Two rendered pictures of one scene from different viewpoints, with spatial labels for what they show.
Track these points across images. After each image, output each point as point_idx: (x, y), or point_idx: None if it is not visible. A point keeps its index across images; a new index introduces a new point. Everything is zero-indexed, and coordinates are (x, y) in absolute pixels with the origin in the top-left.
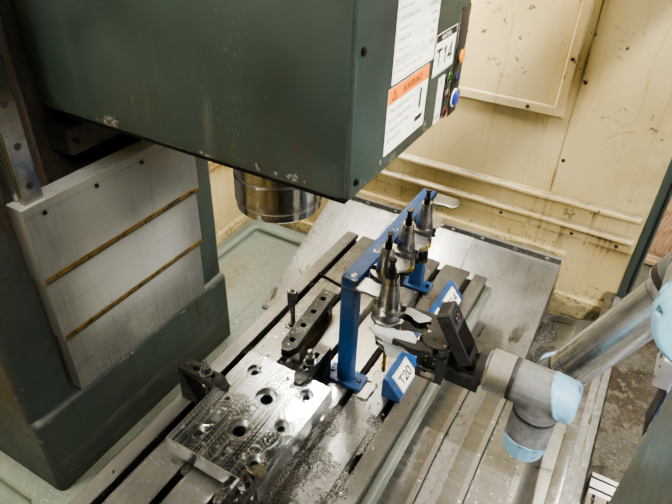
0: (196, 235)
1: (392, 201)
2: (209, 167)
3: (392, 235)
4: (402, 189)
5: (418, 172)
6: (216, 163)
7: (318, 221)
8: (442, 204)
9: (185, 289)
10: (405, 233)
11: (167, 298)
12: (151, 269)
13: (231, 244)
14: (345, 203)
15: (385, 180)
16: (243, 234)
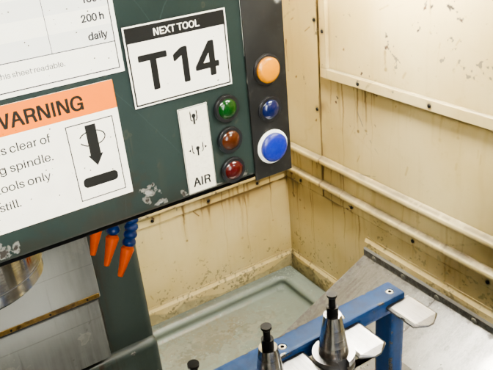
0: (89, 288)
1: (433, 281)
2: (213, 199)
3: (191, 368)
4: (446, 267)
5: (466, 247)
6: (224, 195)
7: (332, 289)
8: (401, 317)
9: (74, 352)
10: (259, 363)
11: (42, 360)
12: (8, 322)
13: (241, 294)
14: (375, 271)
15: (424, 249)
16: (262, 285)
